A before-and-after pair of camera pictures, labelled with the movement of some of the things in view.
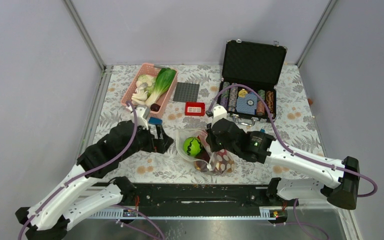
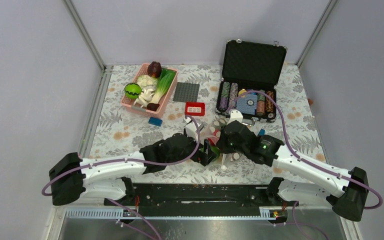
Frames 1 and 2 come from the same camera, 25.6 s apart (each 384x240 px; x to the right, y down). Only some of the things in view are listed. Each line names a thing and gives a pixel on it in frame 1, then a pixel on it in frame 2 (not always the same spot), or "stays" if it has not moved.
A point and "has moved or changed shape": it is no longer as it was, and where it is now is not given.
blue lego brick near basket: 155,121 stays
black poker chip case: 257,64 stays
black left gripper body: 144,141 → 189,151
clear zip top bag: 193,145 has moved or changed shape
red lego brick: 195,109 stays
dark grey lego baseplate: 186,92 stays
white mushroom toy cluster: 144,86 stays
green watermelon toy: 192,146 has moved or changed shape
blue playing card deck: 247,105 stays
